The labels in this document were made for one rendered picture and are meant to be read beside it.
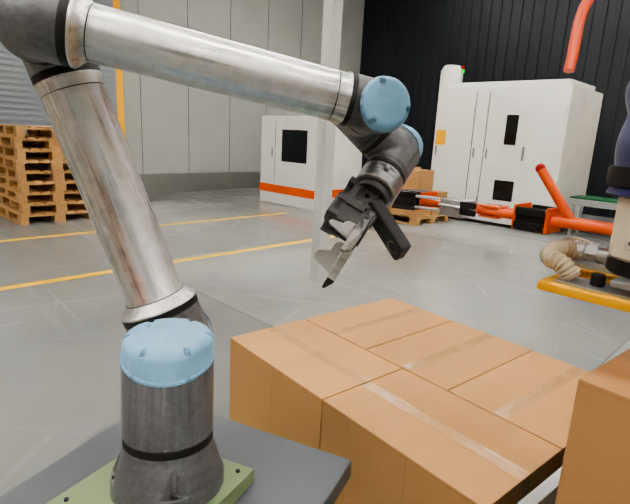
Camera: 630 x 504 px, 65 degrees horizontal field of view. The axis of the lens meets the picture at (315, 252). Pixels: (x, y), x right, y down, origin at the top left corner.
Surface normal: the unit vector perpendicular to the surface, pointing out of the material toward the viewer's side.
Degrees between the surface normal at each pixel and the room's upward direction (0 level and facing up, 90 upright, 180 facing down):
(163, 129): 90
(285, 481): 0
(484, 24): 90
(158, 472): 66
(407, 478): 90
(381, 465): 90
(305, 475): 0
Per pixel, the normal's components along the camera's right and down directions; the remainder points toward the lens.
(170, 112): 0.70, 0.20
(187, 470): 0.55, -0.18
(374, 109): 0.28, 0.18
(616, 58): -0.71, 0.13
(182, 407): 0.51, 0.16
